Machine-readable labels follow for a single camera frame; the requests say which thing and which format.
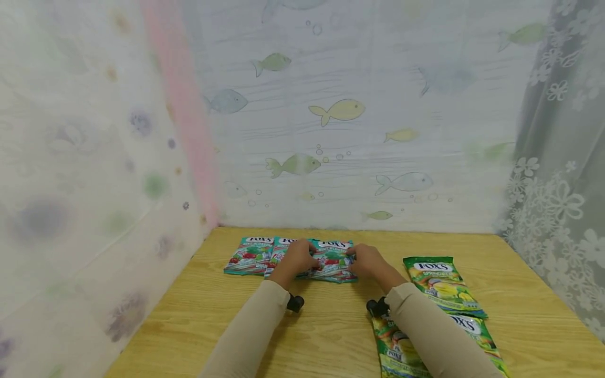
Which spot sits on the person's right hand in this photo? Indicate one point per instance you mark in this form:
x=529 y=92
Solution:
x=373 y=265

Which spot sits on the person's left hand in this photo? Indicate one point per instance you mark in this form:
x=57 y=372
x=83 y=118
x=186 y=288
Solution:
x=292 y=261

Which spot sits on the person's right fingers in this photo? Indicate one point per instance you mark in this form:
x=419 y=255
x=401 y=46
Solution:
x=355 y=260

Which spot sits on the person's left fingers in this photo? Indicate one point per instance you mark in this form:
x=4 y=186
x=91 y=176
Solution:
x=312 y=257

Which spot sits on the teal candy packet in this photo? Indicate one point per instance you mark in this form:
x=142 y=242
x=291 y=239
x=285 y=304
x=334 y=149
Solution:
x=248 y=255
x=333 y=262
x=276 y=251

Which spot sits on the person's left forearm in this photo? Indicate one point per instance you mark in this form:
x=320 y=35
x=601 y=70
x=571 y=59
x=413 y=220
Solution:
x=250 y=336

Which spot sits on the person's right forearm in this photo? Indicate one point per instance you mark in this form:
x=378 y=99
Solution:
x=435 y=336

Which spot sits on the green candy packet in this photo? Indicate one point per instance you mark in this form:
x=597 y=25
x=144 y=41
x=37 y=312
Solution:
x=397 y=349
x=442 y=286
x=479 y=333

